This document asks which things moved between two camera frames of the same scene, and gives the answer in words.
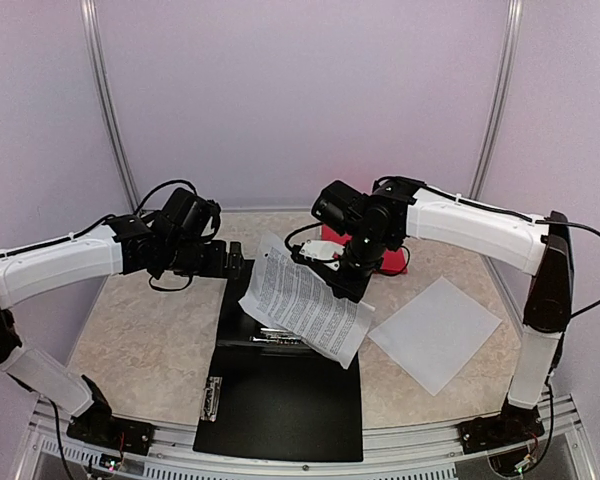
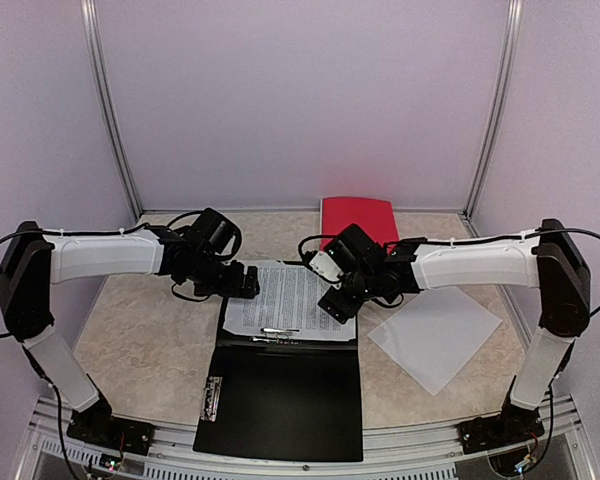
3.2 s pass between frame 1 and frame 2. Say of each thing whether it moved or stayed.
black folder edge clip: stayed
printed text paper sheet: moved
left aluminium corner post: stayed
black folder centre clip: stayed
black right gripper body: moved
